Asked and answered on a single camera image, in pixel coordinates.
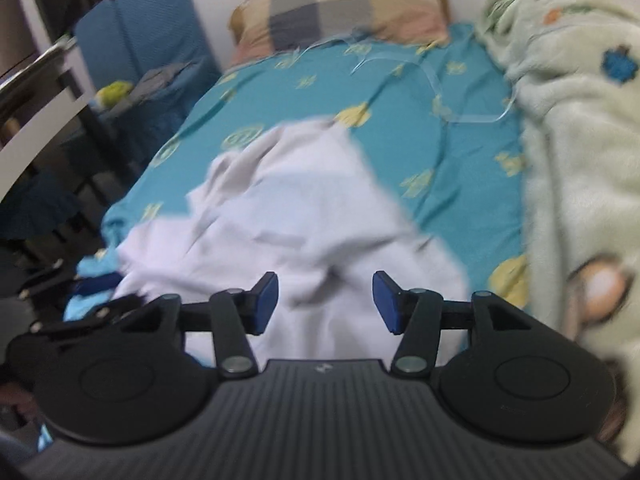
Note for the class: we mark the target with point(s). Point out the dark blue cloth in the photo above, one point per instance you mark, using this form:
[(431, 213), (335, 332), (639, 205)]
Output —
[(40, 205)]

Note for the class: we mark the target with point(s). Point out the blue clothes pile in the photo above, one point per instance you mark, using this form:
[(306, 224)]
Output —
[(92, 287)]

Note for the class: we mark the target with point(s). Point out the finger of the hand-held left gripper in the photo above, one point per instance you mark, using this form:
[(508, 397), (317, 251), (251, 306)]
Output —
[(75, 321)]

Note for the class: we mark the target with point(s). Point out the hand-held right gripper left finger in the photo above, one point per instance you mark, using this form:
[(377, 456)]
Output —
[(265, 305)]

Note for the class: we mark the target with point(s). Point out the grey cloth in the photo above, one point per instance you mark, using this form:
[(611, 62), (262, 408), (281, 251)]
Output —
[(160, 80)]

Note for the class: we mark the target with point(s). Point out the white garment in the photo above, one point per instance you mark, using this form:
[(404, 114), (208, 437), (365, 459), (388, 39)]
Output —
[(300, 210)]

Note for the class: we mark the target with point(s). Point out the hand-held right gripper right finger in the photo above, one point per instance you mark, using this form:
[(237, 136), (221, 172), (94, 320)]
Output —
[(387, 305)]

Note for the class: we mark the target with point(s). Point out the checkered pillow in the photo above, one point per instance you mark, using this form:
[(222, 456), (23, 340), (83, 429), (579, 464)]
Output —
[(340, 5)]

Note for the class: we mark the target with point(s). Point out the blue folding chair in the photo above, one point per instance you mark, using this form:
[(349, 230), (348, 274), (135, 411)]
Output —
[(150, 25)]

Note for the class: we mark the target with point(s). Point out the teal patterned bed sheet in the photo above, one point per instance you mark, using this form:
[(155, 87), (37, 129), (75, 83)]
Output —
[(400, 125)]

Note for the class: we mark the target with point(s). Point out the brown cabinet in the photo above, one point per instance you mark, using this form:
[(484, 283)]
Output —
[(15, 25)]

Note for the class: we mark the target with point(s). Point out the yellow-green soft item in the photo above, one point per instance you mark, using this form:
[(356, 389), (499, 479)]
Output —
[(112, 92)]

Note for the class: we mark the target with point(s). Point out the white desk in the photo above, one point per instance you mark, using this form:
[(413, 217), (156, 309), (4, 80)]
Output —
[(30, 135)]

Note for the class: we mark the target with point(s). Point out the pale green printed fleece blanket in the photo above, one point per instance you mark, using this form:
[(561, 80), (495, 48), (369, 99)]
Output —
[(575, 160)]

